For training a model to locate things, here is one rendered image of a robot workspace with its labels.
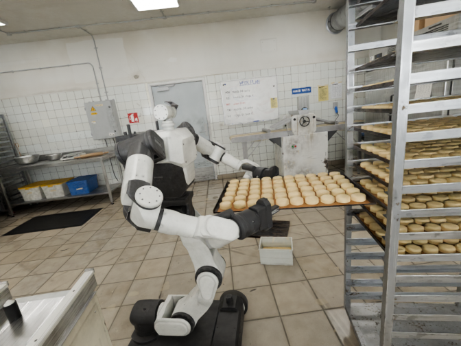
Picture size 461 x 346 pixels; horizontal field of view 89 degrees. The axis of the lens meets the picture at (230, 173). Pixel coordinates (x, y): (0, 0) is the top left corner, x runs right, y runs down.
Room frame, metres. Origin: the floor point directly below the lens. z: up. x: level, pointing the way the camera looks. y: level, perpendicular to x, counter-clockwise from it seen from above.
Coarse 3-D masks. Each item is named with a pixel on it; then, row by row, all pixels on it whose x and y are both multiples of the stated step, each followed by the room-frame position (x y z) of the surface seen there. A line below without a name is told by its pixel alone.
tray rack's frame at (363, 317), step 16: (352, 304) 1.18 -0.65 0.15; (368, 304) 1.16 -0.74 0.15; (400, 304) 1.14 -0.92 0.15; (416, 304) 1.13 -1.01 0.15; (432, 304) 1.11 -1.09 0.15; (448, 304) 1.10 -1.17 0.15; (352, 320) 1.07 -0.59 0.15; (368, 320) 1.06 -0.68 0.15; (400, 320) 1.04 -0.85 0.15; (368, 336) 0.97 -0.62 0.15
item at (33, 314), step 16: (16, 304) 0.62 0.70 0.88; (32, 304) 0.66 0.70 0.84; (48, 304) 0.66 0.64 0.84; (96, 304) 0.67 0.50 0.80; (0, 320) 0.61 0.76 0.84; (16, 320) 0.60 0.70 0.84; (32, 320) 0.60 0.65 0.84; (80, 320) 0.59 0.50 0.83; (96, 320) 0.65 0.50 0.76; (0, 336) 0.55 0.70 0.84; (16, 336) 0.54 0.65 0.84; (32, 336) 0.54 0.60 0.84; (64, 336) 0.52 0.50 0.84; (80, 336) 0.56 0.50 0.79; (96, 336) 0.62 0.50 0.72
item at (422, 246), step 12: (360, 216) 1.10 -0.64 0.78; (372, 228) 0.97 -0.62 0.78; (384, 240) 0.86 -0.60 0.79; (408, 240) 0.83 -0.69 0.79; (420, 240) 0.83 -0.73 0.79; (432, 240) 0.82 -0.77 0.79; (444, 240) 0.83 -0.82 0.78; (456, 240) 0.80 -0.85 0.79; (408, 252) 0.78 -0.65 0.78; (420, 252) 0.77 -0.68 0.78; (432, 252) 0.76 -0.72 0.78; (444, 252) 0.76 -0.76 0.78; (456, 252) 0.76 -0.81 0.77
